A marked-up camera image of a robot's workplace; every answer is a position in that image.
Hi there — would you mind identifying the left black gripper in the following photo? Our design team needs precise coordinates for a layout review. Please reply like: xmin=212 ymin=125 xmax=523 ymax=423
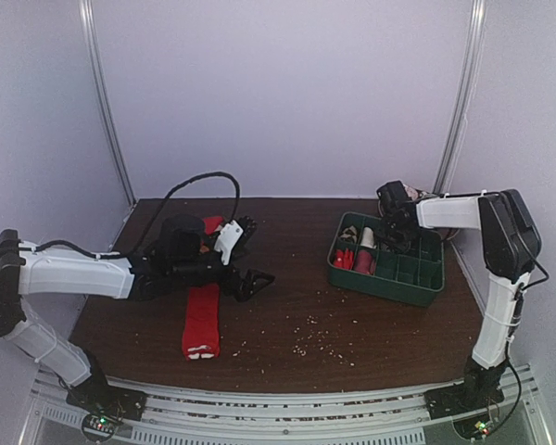
xmin=171 ymin=248 xmax=274 ymax=302

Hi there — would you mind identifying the red sock pair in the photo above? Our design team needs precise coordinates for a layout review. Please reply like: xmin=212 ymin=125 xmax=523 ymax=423
xmin=182 ymin=284 xmax=221 ymax=361

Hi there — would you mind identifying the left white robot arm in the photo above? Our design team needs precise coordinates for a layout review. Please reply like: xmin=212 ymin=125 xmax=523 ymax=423
xmin=0 ymin=214 xmax=275 ymax=412

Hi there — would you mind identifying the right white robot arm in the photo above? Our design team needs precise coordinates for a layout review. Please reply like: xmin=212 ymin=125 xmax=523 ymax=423
xmin=376 ymin=181 xmax=542 ymax=370

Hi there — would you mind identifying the rolled cream sock in tray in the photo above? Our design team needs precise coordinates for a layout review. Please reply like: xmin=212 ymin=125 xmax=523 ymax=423
xmin=360 ymin=226 xmax=376 ymax=248

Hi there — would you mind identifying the rolled maroon sock in tray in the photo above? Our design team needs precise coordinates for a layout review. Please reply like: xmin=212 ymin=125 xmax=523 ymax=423
xmin=353 ymin=249 xmax=376 ymax=275

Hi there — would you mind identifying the rolled patterned sock in tray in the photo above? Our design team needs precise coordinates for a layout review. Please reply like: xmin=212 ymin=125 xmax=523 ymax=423
xmin=339 ymin=225 xmax=359 ymax=244

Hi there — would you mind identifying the green divided organizer tray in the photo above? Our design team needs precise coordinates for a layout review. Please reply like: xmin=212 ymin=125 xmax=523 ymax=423
xmin=327 ymin=211 xmax=445 ymax=307

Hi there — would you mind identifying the rolled red sock in tray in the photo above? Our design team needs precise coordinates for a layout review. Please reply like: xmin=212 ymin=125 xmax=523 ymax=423
xmin=332 ymin=248 xmax=355 ymax=270

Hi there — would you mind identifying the red white sock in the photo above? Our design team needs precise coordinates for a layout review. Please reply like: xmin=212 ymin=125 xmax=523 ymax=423
xmin=203 ymin=216 xmax=225 ymax=235

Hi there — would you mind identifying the left circuit board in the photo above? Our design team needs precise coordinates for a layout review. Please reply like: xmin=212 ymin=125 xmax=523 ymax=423
xmin=80 ymin=413 xmax=131 ymax=442

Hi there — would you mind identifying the circuit board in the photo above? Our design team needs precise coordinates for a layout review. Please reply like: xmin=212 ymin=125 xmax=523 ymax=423
xmin=80 ymin=413 xmax=131 ymax=442
xmin=453 ymin=415 xmax=500 ymax=441

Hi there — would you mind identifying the right circuit board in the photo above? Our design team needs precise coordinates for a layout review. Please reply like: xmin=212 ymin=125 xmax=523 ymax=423
xmin=453 ymin=415 xmax=500 ymax=441

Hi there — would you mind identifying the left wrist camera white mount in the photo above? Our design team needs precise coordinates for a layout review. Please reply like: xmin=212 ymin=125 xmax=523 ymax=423
xmin=214 ymin=221 xmax=243 ymax=266

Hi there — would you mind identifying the right aluminium frame post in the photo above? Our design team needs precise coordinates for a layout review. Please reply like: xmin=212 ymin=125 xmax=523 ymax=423
xmin=433 ymin=0 xmax=487 ymax=194

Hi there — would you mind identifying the aluminium frame post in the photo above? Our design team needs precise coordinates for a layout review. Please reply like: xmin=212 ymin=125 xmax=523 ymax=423
xmin=433 ymin=0 xmax=487 ymax=194
xmin=78 ymin=0 xmax=137 ymax=208

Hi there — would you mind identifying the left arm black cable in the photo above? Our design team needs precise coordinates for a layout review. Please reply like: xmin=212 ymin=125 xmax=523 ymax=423
xmin=129 ymin=172 xmax=242 ymax=254

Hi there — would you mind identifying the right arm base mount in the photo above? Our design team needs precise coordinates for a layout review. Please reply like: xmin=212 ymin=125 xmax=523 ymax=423
xmin=423 ymin=363 xmax=507 ymax=420

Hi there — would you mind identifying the front aluminium rail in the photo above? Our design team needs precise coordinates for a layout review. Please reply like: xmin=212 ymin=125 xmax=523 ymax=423
xmin=20 ymin=365 xmax=552 ymax=445

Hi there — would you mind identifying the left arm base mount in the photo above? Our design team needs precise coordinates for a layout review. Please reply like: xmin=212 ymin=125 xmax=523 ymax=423
xmin=60 ymin=368 xmax=147 ymax=422

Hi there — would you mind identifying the left aluminium frame post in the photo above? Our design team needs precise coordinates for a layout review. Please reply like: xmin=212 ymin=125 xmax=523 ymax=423
xmin=78 ymin=0 xmax=137 ymax=208

